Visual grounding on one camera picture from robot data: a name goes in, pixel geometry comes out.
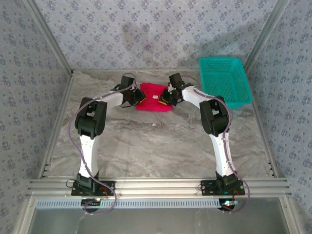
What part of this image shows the red t-shirt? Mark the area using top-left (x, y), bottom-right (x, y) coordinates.
top-left (135, 82), bottom-right (174, 114)

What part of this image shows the teal plastic basket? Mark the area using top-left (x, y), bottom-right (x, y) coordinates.
top-left (198, 57), bottom-right (253, 110)

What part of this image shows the black controller board with LED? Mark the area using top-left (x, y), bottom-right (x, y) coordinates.
top-left (81, 198), bottom-right (102, 213)
top-left (218, 198), bottom-right (240, 212)

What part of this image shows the aluminium mounting rail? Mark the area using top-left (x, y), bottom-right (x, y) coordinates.
top-left (26, 178), bottom-right (292, 197)

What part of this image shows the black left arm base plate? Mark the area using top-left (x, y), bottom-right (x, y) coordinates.
top-left (71, 180), bottom-right (116, 197)

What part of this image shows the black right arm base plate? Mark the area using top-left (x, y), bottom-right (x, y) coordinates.
top-left (201, 179), bottom-right (246, 196)

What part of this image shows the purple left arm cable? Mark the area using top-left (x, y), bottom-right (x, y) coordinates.
top-left (67, 72), bottom-right (137, 215)

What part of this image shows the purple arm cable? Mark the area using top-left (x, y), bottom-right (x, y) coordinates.
top-left (67, 72), bottom-right (137, 215)
top-left (181, 74), bottom-right (252, 215)

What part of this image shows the grey slotted cable duct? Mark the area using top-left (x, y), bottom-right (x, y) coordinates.
top-left (36, 197), bottom-right (221, 210)

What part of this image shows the aluminium frame post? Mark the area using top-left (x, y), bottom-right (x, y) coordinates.
top-left (24, 0), bottom-right (75, 76)
top-left (243, 0), bottom-right (291, 73)

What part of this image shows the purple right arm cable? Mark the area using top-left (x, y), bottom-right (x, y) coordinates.
top-left (181, 74), bottom-right (252, 215)

